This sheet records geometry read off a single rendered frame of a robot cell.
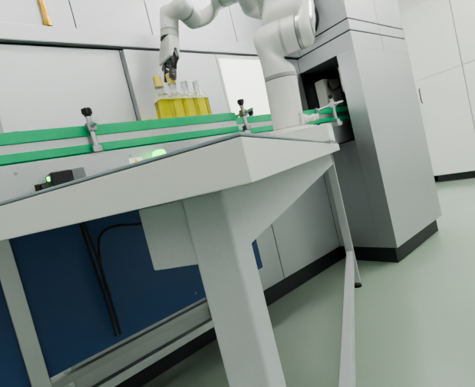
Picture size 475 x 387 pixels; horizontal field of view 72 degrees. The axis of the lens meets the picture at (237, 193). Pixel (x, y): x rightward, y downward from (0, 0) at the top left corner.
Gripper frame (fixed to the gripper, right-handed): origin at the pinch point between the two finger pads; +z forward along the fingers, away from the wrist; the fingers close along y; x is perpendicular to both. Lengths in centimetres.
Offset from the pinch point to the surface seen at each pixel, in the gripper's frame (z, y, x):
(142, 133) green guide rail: 29.6, 13.8, -16.9
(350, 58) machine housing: -29, 17, 100
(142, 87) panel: 2.1, -11.9, -6.9
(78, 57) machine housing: -5.0, -14.5, -30.7
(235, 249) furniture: 62, 92, -39
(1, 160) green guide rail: 42, 15, -54
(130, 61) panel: -7.7, -11.8, -12.0
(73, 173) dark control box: 46, 24, -39
